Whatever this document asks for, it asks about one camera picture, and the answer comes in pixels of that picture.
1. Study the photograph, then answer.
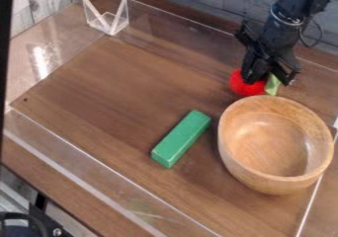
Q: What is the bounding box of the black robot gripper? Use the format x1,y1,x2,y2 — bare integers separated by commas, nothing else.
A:
234,21,300,86

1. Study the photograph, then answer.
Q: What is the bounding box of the red plush toy green leaf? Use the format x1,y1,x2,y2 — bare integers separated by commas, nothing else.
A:
228,68,281,97

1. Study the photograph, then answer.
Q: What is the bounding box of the wooden bowl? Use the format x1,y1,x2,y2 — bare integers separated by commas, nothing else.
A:
217,96,333,195

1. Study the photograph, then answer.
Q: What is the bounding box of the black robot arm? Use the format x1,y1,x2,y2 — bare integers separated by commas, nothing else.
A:
234,0,329,86

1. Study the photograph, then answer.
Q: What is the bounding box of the green rectangular block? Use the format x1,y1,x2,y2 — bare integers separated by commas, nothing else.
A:
150,111,210,169

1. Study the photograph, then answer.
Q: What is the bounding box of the clear acrylic enclosure wall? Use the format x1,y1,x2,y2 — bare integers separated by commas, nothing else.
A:
0,0,338,237

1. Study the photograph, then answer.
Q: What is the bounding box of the clear acrylic corner bracket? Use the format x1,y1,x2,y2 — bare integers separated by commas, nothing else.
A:
81,0,129,36

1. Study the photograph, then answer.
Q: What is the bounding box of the black clamp with cable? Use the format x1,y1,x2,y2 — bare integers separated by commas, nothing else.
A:
0,204,73,237

